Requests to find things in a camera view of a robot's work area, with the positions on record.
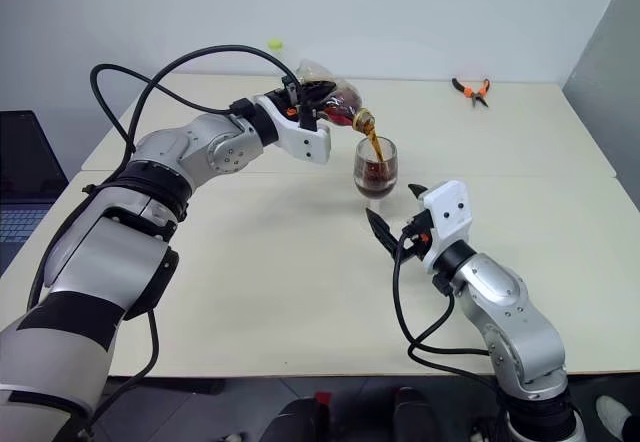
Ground black laptop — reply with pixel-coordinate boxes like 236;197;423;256
0;110;70;276

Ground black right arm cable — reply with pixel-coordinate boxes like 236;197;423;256
392;221;506;413

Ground white shoe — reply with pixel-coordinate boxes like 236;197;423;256
596;395;635;442

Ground orange and black pliers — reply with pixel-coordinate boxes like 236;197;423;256
451;77;492;109

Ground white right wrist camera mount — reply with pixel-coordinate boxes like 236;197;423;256
418;180;474;273

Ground dark rounded shape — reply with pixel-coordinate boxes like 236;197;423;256
394;386;439;442
259;396;331;442

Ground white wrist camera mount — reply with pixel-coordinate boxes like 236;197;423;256
418;180;474;273
252;94;332;166

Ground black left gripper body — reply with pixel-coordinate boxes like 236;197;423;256
263;75;304;114

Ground dark drink bottle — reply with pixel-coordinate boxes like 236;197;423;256
294;60;376;137

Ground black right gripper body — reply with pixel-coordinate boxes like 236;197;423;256
397;211;434;264

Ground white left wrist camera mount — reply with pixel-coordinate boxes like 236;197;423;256
252;94;332;166

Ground clear wine glass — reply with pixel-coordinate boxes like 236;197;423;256
352;136;400;213

